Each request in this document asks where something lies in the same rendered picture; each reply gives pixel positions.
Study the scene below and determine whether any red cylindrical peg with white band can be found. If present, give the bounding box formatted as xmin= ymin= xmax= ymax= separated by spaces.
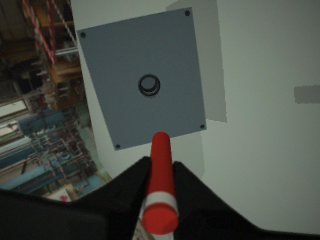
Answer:
xmin=142 ymin=132 xmax=178 ymax=235

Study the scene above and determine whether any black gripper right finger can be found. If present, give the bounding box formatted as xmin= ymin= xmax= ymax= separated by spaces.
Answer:
xmin=172 ymin=161 xmax=320 ymax=240

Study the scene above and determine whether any grey sloped panel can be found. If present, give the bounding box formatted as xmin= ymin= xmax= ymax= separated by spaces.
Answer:
xmin=76 ymin=7 xmax=207 ymax=151

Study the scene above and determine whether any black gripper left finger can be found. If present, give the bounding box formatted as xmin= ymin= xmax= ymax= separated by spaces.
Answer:
xmin=0 ymin=156 xmax=151 ymax=240

